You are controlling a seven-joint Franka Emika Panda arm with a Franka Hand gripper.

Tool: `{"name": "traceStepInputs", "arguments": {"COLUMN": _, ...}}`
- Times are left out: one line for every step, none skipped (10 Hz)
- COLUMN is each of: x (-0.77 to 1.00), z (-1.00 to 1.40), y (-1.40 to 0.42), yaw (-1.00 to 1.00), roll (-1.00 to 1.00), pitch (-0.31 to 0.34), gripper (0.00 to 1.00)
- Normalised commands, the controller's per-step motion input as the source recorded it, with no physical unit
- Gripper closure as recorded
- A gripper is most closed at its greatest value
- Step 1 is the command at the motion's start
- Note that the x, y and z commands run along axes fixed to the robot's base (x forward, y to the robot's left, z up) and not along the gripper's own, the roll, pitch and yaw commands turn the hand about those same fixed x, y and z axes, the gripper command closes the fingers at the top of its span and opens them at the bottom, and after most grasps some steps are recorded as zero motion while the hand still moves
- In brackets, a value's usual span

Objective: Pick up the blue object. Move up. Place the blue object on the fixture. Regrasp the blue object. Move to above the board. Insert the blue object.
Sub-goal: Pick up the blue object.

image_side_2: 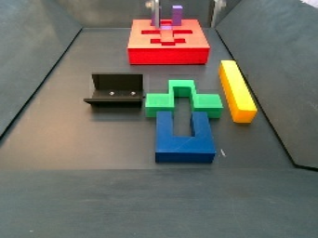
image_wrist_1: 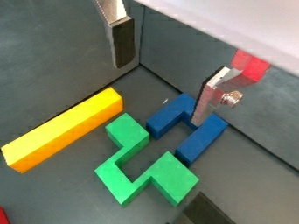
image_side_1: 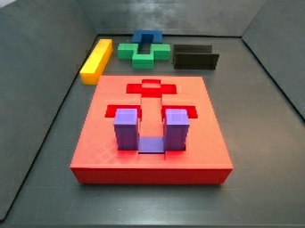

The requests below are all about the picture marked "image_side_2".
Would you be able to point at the blue U-shaped block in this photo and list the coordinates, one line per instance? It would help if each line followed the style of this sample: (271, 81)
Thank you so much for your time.
(180, 149)

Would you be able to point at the green stepped block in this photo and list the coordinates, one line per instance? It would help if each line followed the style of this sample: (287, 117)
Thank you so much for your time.
(183, 89)

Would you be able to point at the yellow long bar block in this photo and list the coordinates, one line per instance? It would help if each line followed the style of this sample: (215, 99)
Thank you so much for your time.
(237, 96)

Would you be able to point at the red puzzle base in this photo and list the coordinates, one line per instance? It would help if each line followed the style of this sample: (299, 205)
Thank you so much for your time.
(171, 45)

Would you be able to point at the purple U-shaped block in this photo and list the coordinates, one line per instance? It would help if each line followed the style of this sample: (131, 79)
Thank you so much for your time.
(176, 16)

